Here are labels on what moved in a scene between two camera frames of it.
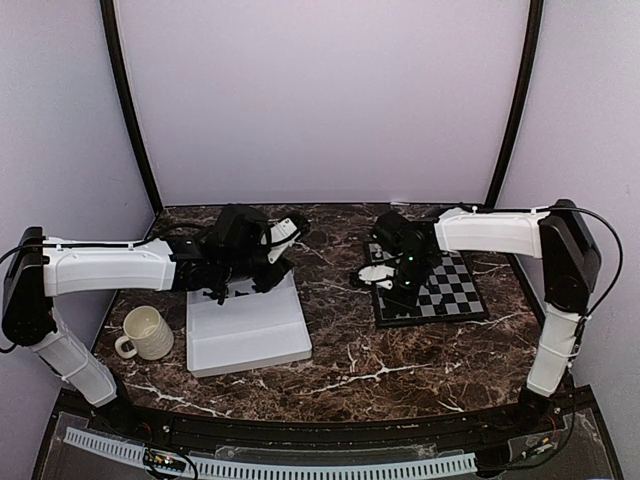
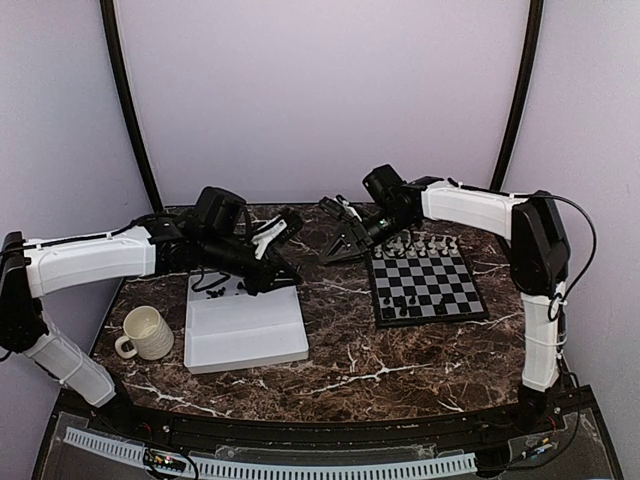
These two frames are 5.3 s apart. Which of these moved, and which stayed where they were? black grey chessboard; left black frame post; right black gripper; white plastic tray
Moved: right black gripper
Stayed: white plastic tray; black grey chessboard; left black frame post
